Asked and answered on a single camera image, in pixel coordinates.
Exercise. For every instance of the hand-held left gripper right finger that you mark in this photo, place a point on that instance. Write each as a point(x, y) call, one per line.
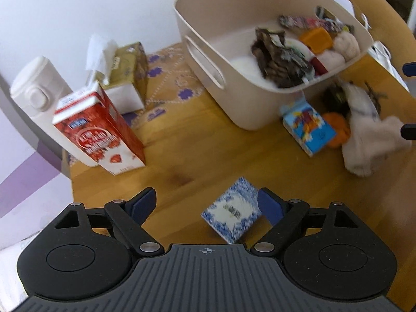
point(269, 208)

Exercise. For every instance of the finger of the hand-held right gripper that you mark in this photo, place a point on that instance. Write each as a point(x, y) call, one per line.
point(410, 69)
point(410, 132)

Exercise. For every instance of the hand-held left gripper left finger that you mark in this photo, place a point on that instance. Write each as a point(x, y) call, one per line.
point(144, 203)

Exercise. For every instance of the blue white patterned box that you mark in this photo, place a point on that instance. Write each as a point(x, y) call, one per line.
point(230, 211)

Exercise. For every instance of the beige cloth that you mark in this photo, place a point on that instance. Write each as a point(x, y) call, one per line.
point(344, 45)

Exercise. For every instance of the black box yellow print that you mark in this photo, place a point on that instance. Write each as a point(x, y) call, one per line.
point(334, 97)

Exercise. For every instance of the white cat plush toy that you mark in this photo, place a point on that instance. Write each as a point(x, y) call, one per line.
point(320, 66)

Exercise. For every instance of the beige plastic bin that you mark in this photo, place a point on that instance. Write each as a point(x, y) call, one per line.
point(247, 104)

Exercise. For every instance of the wooden desktop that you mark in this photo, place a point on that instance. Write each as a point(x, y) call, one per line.
point(182, 156)

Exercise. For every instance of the brown plush cushion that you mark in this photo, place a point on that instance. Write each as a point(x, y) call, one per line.
point(386, 13)

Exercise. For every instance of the round orange toy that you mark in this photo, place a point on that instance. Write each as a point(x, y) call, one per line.
point(338, 126)

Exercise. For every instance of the red milk carton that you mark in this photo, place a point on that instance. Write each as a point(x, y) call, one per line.
point(104, 136)

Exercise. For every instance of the blue cartoon tissue packet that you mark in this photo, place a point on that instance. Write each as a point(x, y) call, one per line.
point(308, 126)

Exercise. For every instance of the white phone stand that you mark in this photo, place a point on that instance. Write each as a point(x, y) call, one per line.
point(344, 3)

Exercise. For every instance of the colourful patterned strip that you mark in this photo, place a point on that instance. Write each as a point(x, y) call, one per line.
point(308, 22)

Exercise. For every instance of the purple white board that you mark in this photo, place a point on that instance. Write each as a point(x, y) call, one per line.
point(19, 175)

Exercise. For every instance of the purple floral table mat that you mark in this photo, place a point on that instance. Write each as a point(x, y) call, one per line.
point(169, 74)

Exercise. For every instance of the gold tissue box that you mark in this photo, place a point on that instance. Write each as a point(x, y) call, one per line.
point(130, 68)

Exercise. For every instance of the white thermos bottle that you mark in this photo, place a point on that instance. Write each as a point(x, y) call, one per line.
point(39, 87)

